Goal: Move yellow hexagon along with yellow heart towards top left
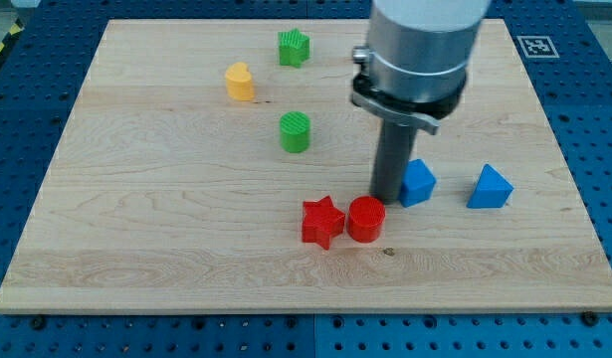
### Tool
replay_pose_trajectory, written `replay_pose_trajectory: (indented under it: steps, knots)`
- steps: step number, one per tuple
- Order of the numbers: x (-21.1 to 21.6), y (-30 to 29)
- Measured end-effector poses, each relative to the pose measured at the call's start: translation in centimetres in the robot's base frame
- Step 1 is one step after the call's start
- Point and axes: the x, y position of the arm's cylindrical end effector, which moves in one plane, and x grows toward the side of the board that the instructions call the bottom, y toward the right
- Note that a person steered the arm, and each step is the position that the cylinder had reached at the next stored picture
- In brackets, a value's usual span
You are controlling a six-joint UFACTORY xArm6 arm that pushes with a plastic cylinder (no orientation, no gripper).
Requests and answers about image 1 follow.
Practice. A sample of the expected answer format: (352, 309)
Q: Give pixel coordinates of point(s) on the green cylinder block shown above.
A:
(295, 132)

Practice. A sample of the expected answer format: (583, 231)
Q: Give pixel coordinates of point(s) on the yellow heart block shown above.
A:
(239, 82)

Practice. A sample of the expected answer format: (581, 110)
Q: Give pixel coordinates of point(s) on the red cylinder block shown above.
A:
(366, 217)

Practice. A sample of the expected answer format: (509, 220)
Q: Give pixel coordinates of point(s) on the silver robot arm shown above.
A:
(413, 65)

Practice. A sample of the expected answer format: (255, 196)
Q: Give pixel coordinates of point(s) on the red star block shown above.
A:
(321, 222)

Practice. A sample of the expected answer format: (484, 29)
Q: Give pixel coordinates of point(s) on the white fiducial marker tag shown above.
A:
(537, 47)

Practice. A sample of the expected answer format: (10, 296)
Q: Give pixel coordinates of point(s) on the blue cube block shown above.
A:
(417, 185)

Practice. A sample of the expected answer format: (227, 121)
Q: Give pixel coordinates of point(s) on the blue triangle block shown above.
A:
(492, 190)

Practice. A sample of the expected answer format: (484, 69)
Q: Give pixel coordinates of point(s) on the wooden board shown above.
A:
(166, 196)

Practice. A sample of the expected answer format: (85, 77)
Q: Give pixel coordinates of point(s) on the green star block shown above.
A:
(294, 48)

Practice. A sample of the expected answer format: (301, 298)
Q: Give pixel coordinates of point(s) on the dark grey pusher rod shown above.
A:
(395, 144)

